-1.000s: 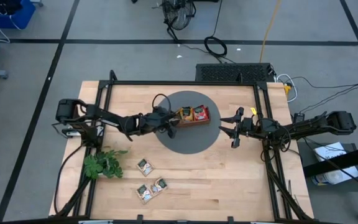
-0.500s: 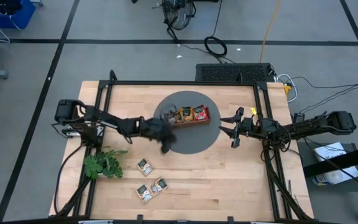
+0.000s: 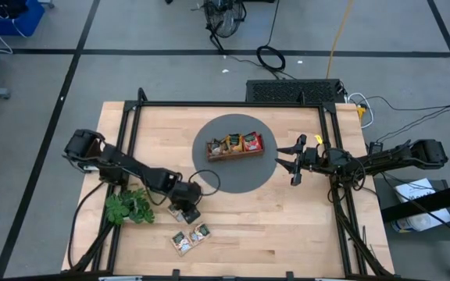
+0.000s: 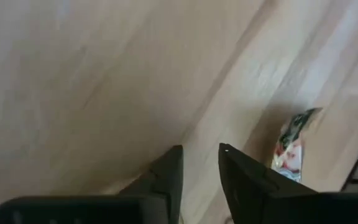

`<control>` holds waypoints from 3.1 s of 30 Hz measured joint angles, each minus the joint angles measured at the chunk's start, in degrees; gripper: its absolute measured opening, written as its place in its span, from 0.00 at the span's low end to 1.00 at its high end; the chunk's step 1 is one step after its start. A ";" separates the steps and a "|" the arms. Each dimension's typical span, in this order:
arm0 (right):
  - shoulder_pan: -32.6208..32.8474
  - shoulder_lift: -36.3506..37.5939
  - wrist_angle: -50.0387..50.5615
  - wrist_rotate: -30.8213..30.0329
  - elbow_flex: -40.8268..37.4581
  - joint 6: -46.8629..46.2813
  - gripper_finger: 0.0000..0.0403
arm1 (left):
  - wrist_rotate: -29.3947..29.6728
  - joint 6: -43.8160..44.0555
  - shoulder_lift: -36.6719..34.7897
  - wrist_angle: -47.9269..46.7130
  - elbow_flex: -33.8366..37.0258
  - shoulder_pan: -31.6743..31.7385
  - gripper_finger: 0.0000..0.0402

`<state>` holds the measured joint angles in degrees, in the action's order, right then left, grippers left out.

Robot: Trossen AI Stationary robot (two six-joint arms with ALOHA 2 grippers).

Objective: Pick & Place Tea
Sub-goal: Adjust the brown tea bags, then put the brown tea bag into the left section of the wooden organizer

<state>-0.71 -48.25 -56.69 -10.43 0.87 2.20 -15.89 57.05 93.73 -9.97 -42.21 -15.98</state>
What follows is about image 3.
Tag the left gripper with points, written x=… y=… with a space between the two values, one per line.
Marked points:
x=186 y=195

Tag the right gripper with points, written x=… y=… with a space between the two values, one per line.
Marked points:
x=315 y=160

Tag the red tea packet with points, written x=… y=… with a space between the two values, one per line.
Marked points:
x=253 y=142

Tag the orange tea packet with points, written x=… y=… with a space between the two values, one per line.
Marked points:
x=237 y=143
x=227 y=142

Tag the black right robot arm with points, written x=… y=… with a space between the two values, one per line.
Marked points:
x=389 y=158

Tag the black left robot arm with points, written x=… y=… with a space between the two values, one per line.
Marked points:
x=131 y=168

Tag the yellow tape tag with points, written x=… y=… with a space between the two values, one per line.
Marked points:
x=318 y=139

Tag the round grey woven placemat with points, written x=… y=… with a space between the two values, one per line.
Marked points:
x=236 y=175

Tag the green artificial plant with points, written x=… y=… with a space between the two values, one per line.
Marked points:
x=131 y=207

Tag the wooden three-compartment box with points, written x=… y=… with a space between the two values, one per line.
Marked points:
x=233 y=157

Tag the black perforated computer case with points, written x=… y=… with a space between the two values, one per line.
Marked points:
x=291 y=91

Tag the grey side table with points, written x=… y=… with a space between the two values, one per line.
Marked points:
x=387 y=234

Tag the white paper sheet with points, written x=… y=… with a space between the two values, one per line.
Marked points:
x=412 y=191

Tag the black metal beam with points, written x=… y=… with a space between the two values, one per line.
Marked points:
x=424 y=203

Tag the black floor fan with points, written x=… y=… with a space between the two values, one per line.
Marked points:
x=225 y=17

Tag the large blue bin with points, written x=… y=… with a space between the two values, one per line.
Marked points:
x=26 y=23

